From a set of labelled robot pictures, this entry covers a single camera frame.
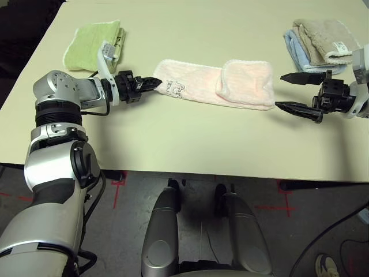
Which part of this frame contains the folded beige towel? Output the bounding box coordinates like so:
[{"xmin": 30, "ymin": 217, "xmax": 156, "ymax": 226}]
[{"xmin": 292, "ymin": 18, "xmax": 361, "ymax": 66}]

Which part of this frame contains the silver robot leg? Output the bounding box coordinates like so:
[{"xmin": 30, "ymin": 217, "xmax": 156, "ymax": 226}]
[
  {"xmin": 141, "ymin": 186, "xmax": 181, "ymax": 277},
  {"xmin": 220, "ymin": 192, "xmax": 273, "ymax": 275}
]

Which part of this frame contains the white sneaker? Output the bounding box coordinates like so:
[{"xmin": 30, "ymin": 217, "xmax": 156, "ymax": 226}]
[{"xmin": 314, "ymin": 253, "xmax": 340, "ymax": 277}]

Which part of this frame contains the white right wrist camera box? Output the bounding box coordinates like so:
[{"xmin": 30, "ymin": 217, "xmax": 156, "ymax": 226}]
[{"xmin": 345, "ymin": 43, "xmax": 369, "ymax": 119}]

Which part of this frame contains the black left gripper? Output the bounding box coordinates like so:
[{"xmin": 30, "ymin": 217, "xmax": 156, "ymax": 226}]
[{"xmin": 114, "ymin": 70, "xmax": 162, "ymax": 105}]

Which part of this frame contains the silver left robot leg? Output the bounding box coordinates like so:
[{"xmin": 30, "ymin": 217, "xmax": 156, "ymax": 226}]
[{"xmin": 141, "ymin": 186, "xmax": 181, "ymax": 277}]

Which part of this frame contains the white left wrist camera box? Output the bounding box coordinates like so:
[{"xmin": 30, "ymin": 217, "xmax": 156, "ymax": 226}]
[{"xmin": 96, "ymin": 40, "xmax": 121, "ymax": 106}]

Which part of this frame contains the thin black floor cable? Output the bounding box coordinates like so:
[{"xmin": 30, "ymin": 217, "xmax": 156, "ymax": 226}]
[{"xmin": 201, "ymin": 227, "xmax": 220, "ymax": 262}]

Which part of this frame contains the thin black cable loop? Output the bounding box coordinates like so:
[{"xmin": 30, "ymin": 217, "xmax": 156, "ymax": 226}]
[{"xmin": 339, "ymin": 238, "xmax": 369, "ymax": 272}]

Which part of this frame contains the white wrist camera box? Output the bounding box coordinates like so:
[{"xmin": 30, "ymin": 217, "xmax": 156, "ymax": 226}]
[
  {"xmin": 345, "ymin": 43, "xmax": 369, "ymax": 119},
  {"xmin": 96, "ymin": 40, "xmax": 121, "ymax": 106}
]

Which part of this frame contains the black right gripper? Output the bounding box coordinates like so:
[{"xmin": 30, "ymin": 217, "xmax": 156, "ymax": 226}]
[{"xmin": 274, "ymin": 70, "xmax": 355, "ymax": 125}]

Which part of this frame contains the folded light blue towel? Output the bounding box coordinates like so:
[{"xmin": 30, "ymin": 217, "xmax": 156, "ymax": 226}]
[{"xmin": 283, "ymin": 29, "xmax": 348, "ymax": 74}]

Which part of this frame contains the silver right robot leg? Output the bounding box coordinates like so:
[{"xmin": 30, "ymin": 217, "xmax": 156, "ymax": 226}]
[{"xmin": 220, "ymin": 192, "xmax": 273, "ymax": 275}]

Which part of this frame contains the folded green towel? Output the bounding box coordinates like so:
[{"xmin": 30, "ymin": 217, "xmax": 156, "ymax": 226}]
[{"xmin": 62, "ymin": 19, "xmax": 128, "ymax": 73}]

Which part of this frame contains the pink towel with duck embroidery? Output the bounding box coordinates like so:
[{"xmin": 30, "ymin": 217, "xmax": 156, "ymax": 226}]
[{"xmin": 152, "ymin": 59, "xmax": 276, "ymax": 111}]

